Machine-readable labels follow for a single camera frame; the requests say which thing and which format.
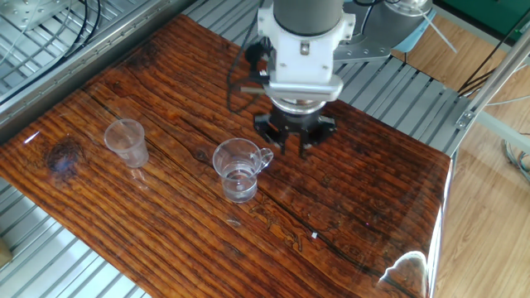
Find black floor cable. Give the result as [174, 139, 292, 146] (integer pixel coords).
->
[457, 7, 530, 99]

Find thin black cable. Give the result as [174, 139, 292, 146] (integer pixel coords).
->
[0, 0, 103, 107]
[0, 0, 90, 107]

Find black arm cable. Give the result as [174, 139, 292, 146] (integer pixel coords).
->
[354, 0, 398, 26]

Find white cable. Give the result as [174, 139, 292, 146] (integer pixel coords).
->
[484, 94, 530, 107]

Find aluminium table rail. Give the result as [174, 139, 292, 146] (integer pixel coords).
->
[0, 0, 195, 144]

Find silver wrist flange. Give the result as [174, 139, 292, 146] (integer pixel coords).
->
[271, 94, 328, 116]

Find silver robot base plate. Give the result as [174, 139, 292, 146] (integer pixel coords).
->
[333, 39, 393, 63]

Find white zip tie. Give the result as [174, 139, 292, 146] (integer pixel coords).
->
[413, 7, 459, 55]

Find grey frame crossbar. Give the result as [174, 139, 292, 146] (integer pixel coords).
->
[475, 111, 530, 154]

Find clear plain plastic cup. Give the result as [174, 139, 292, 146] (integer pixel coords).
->
[103, 118, 150, 169]

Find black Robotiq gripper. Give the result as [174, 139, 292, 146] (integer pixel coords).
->
[253, 107, 337, 161]

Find aluminium frame post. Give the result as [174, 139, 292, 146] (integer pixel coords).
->
[455, 31, 530, 132]

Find glossy wood grain board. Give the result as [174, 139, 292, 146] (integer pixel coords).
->
[0, 13, 452, 298]

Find coloured cable bundle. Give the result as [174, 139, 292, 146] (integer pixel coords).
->
[503, 132, 530, 183]

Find clear plastic cup with handle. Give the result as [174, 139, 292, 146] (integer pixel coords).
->
[212, 137, 275, 204]

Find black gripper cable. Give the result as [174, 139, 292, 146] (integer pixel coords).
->
[225, 0, 274, 115]

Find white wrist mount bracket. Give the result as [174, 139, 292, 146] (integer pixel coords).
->
[256, 0, 356, 103]

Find perforated silver plate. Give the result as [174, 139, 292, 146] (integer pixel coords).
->
[0, 0, 74, 32]

